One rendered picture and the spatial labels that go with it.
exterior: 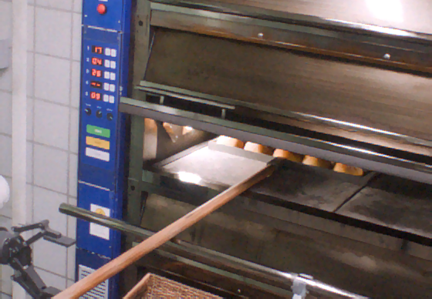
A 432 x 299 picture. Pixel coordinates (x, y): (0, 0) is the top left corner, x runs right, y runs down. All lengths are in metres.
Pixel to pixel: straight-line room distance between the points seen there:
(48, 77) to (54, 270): 0.68
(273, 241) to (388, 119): 0.53
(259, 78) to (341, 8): 0.31
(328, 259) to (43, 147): 1.03
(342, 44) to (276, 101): 0.24
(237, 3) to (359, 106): 0.43
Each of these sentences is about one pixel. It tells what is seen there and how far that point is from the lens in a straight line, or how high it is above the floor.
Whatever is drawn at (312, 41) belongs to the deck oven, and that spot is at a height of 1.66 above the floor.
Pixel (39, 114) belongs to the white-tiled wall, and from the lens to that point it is 2.71.
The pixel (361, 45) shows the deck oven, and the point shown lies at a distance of 2.10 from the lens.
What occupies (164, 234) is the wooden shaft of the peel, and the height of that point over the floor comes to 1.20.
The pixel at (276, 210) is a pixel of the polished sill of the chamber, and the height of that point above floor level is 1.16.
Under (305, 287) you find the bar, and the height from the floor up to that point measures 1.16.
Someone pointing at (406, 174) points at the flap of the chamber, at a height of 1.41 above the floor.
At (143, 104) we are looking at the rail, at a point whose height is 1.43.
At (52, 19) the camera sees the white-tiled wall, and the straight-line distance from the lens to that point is 2.61.
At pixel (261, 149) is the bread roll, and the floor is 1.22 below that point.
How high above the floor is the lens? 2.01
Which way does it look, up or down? 17 degrees down
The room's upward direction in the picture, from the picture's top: 5 degrees clockwise
